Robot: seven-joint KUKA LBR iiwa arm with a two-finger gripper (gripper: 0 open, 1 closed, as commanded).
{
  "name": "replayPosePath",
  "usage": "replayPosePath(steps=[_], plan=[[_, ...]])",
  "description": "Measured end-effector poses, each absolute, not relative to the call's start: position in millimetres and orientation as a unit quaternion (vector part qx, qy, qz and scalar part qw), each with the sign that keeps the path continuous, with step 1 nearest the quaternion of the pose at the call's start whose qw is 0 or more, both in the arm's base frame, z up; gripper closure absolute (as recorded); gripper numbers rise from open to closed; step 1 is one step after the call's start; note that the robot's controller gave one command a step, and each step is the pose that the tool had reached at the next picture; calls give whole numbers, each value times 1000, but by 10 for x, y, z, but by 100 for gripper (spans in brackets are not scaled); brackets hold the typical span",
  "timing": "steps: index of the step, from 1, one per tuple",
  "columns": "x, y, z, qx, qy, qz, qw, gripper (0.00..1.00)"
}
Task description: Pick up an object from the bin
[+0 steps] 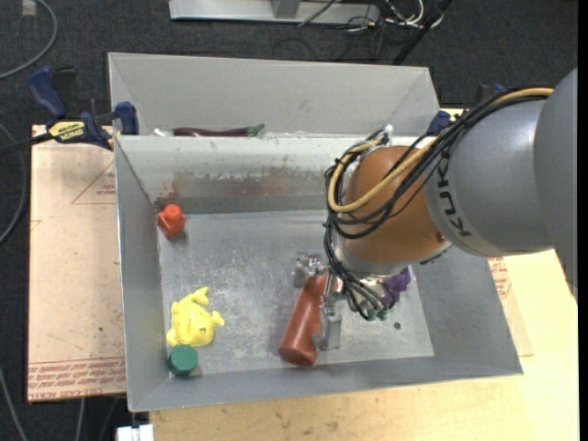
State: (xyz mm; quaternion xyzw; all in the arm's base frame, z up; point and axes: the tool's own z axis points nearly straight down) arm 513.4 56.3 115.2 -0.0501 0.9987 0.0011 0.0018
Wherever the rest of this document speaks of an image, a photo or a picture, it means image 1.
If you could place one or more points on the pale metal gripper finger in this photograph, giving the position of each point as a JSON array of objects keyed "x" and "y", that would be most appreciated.
[
  {"x": 308, "y": 267},
  {"x": 331, "y": 331}
]

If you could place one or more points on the red-brown long cylinder block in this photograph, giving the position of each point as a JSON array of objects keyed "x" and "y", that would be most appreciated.
[{"x": 303, "y": 324}]

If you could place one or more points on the purple toy block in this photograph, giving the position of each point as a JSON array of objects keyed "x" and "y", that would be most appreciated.
[{"x": 397, "y": 285}]

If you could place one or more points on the grey metal bin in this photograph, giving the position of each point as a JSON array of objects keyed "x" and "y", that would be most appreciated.
[{"x": 257, "y": 264}]

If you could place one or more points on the yellow toy fish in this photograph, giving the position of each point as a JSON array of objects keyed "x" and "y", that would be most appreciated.
[{"x": 190, "y": 322}]

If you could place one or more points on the red bottle-shaped block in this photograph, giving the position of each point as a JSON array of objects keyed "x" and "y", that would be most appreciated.
[{"x": 171, "y": 221}]

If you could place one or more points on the green hexagonal block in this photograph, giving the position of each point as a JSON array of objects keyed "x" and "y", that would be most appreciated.
[{"x": 183, "y": 361}]

